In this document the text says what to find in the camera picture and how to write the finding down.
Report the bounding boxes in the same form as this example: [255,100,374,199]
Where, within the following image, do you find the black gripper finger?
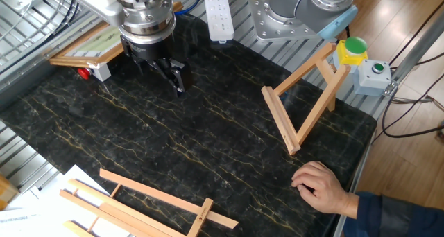
[157,60,194,98]
[133,57,155,75]

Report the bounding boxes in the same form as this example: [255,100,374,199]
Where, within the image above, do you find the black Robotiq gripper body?
[119,30,185,71]

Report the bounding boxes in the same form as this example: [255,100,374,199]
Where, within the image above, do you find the wooden photo frame green print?
[48,1,184,69]

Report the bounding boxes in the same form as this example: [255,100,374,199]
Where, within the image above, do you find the person's right forearm blue sleeve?
[343,191,444,237]

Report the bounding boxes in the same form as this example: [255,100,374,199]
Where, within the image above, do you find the person's right hand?
[290,160,360,220]

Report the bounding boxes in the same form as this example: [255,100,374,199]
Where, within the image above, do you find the white box red button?
[76,62,112,82]

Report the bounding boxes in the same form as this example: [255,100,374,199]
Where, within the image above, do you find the white power strip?
[203,0,235,44]

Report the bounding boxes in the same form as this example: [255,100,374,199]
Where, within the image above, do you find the upright wooden easel stand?
[261,42,352,156]

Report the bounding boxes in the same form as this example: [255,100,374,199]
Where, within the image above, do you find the large wooden easel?
[58,168,239,237]

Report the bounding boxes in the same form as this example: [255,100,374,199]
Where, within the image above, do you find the yellow box green mushroom button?
[332,36,368,75]

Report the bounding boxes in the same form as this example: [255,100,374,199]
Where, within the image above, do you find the small cardboard box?
[0,173,20,211]

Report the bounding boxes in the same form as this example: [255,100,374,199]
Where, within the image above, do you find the grey box green button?
[352,59,392,98]

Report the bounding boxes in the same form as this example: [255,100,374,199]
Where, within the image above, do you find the white paper sheets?
[0,164,133,237]

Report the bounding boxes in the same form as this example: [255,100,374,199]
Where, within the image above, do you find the blue cable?
[180,0,204,16]

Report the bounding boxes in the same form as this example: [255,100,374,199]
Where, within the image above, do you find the black cable bundle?
[48,0,83,40]

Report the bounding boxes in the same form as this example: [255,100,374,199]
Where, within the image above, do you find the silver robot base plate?
[248,0,329,42]

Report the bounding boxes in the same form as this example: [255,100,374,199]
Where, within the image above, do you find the grey aluminium frame beam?
[0,8,122,110]

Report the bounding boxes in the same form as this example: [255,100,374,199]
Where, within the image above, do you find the black looped cable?
[380,72,444,139]

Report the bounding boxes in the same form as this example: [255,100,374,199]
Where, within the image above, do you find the grey cable bundle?
[391,94,444,113]

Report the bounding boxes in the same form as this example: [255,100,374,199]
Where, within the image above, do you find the aluminium profile post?
[383,11,444,98]

